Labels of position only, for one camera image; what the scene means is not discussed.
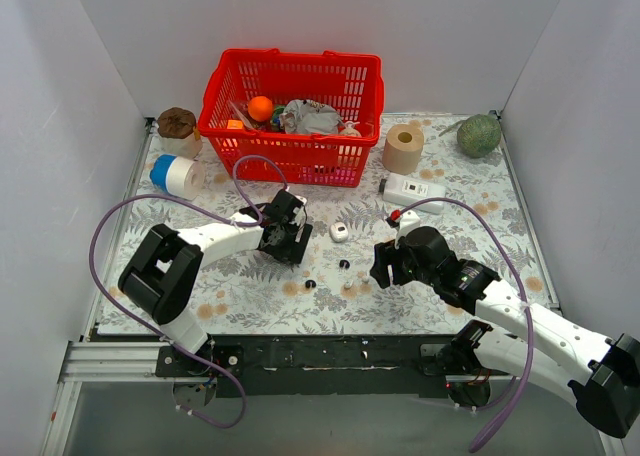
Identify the crumpled grey foil bag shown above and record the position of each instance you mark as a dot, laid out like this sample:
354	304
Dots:
307	117

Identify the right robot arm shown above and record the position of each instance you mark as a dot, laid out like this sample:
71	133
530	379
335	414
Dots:
596	373

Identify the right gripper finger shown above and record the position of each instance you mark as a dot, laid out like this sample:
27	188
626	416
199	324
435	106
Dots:
400	276
384	268

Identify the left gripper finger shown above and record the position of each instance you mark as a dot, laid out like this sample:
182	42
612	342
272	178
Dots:
299	245
280	252

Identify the brown paper roll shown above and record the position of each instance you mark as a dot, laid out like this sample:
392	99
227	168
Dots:
403	149

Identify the floral table mat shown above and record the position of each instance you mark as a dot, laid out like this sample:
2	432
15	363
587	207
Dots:
251	293

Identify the orange fruit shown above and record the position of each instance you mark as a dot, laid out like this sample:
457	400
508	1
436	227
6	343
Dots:
260	108

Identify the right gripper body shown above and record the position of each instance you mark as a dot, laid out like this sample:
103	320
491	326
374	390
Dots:
388	267

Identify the green melon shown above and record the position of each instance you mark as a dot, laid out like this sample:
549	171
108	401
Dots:
478	135

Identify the beige toy in basket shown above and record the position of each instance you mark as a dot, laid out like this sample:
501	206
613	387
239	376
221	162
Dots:
350	130

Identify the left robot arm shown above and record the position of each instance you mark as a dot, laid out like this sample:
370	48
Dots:
160	276

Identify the white rectangular bottle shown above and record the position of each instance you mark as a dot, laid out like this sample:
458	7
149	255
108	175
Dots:
403	190

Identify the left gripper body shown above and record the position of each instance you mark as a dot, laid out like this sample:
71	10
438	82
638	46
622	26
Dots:
302	239

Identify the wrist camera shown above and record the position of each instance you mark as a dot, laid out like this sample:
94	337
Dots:
403	222
298	213

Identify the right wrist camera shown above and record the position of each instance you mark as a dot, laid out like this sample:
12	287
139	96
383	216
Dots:
403	222

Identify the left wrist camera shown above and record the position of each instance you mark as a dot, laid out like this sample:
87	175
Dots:
298	213

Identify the white earbud charging case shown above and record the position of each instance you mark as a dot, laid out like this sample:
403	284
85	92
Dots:
338	232

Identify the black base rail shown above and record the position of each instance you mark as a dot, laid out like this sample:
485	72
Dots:
421	365

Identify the red plastic shopping basket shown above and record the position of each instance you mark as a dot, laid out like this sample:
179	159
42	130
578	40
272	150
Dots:
350	83

